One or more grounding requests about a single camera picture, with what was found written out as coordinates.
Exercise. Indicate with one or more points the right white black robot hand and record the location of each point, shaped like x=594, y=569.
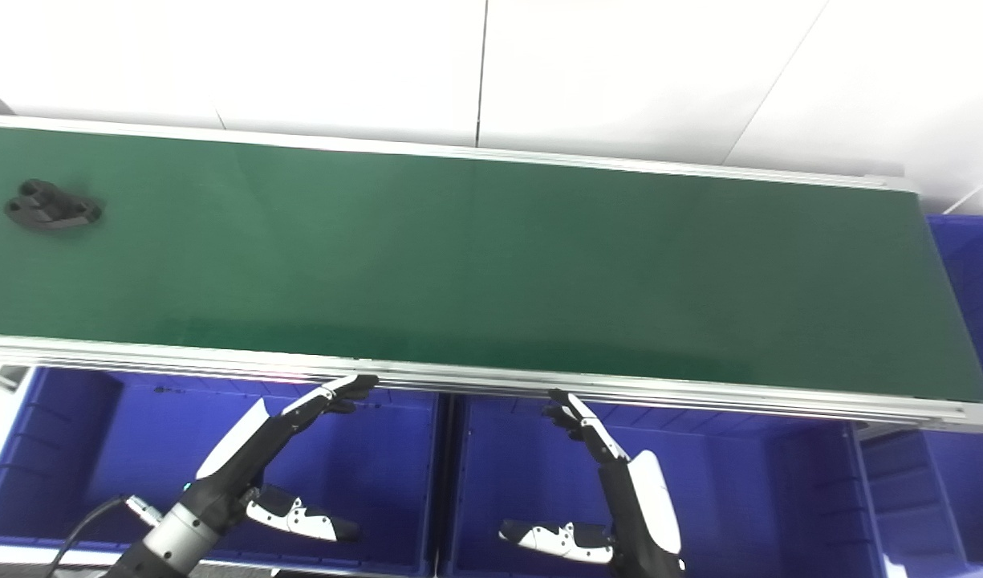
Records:
x=647, y=506

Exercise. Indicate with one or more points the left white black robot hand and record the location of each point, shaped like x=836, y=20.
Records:
x=242, y=457

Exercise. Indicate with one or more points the black flanged metal part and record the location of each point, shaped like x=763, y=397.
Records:
x=51, y=207

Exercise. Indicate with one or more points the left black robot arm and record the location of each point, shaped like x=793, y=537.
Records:
x=174, y=538

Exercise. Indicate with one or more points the blue plastic bin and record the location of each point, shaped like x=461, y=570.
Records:
x=740, y=498
x=972, y=466
x=138, y=449

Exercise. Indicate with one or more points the green conveyor belt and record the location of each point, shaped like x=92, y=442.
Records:
x=491, y=257
x=539, y=384

